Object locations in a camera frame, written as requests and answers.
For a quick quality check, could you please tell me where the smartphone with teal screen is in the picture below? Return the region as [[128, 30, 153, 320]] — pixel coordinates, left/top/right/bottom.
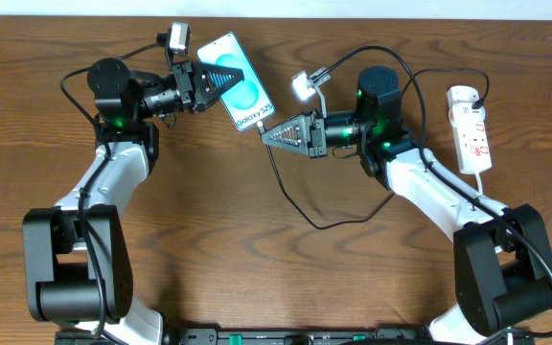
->
[[196, 32, 275, 131]]

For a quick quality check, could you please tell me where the black charging cable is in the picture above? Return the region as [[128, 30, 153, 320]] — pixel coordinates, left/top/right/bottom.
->
[[255, 68, 491, 231]]

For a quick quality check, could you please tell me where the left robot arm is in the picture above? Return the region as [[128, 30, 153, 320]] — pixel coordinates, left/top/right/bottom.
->
[[22, 57, 243, 344]]

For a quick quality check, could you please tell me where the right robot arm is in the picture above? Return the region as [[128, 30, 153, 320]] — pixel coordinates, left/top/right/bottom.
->
[[260, 66, 552, 344]]

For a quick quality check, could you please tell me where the white charger plug adapter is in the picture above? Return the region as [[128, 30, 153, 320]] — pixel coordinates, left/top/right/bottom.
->
[[447, 85, 485, 127]]

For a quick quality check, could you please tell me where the white power strip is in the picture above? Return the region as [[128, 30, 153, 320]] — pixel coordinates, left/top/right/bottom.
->
[[448, 103, 492, 174]]

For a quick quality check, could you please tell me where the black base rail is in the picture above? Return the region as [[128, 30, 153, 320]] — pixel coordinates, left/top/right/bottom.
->
[[162, 328, 432, 345]]

